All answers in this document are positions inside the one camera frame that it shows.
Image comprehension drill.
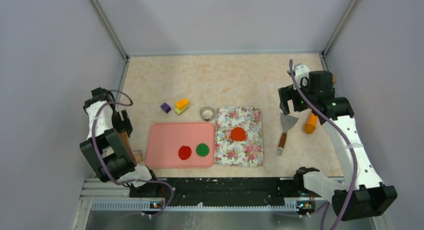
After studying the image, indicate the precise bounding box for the orange yellow green block stack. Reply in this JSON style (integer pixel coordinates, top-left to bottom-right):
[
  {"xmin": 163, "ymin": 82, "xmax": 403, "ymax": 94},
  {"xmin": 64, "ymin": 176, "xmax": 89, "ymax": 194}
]
[{"xmin": 174, "ymin": 98, "xmax": 191, "ymax": 116}]

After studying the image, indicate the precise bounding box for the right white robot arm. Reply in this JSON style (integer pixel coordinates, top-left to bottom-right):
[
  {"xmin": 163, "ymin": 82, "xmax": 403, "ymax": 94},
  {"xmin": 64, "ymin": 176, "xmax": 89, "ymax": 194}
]
[{"xmin": 278, "ymin": 63, "xmax": 398, "ymax": 222}]

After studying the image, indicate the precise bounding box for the round metal cutter ring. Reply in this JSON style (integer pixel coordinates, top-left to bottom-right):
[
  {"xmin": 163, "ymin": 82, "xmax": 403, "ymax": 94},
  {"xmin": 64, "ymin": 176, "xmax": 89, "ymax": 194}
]
[{"xmin": 199, "ymin": 106, "xmax": 216, "ymax": 122}]

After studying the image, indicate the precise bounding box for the green dough disc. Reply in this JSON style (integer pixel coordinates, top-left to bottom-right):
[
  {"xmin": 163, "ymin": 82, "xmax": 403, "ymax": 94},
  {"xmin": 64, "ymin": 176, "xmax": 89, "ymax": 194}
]
[{"xmin": 195, "ymin": 143, "xmax": 210, "ymax": 157}]

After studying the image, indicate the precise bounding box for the metal scraper wooden handle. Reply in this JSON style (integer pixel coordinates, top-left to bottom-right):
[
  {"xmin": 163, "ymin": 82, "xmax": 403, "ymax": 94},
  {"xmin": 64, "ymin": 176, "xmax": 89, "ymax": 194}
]
[{"xmin": 277, "ymin": 113, "xmax": 299, "ymax": 156}]

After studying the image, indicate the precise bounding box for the purple toy block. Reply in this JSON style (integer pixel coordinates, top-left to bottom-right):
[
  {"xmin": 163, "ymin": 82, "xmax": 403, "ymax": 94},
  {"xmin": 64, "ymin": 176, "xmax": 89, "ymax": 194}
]
[{"xmin": 160, "ymin": 102, "xmax": 172, "ymax": 114}]

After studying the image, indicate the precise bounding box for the orange toy carrot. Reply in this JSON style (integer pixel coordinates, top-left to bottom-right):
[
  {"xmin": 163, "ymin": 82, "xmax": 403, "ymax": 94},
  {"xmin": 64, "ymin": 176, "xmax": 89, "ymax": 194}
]
[{"xmin": 303, "ymin": 112, "xmax": 318, "ymax": 135}]

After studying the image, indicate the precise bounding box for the floral patterned tray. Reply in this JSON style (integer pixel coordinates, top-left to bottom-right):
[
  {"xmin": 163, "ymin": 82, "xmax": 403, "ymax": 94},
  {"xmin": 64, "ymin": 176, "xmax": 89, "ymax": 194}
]
[{"xmin": 214, "ymin": 106, "xmax": 264, "ymax": 168}]

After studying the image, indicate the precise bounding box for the orange-red dough piece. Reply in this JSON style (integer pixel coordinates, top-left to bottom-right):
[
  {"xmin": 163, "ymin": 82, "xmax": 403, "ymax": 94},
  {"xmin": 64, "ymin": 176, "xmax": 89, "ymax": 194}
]
[{"xmin": 230, "ymin": 127, "xmax": 247, "ymax": 142}]

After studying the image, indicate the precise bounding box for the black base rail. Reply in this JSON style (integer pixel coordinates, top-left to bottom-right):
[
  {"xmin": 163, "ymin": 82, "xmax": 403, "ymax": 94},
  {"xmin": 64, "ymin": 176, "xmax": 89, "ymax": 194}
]
[{"xmin": 129, "ymin": 177, "xmax": 318, "ymax": 207}]

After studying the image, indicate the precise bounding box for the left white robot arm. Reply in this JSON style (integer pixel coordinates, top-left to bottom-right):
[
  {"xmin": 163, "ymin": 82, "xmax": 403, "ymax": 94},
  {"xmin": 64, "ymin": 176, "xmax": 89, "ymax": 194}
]
[{"xmin": 79, "ymin": 87, "xmax": 161, "ymax": 197}]

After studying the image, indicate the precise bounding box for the wooden rolling pin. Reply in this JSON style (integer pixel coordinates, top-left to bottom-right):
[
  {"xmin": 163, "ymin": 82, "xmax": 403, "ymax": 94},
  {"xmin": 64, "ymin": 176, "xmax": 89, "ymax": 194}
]
[{"xmin": 118, "ymin": 132, "xmax": 143, "ymax": 165}]

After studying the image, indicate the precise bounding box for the pink plastic tray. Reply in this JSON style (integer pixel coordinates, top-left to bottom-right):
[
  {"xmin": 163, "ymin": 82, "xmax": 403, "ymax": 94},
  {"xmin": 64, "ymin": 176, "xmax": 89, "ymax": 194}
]
[{"xmin": 145, "ymin": 122, "xmax": 215, "ymax": 169}]

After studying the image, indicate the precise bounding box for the red dough disc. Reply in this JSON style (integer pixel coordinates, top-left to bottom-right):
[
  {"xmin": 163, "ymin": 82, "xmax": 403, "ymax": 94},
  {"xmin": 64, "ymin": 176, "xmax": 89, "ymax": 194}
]
[{"xmin": 178, "ymin": 145, "xmax": 192, "ymax": 161}]

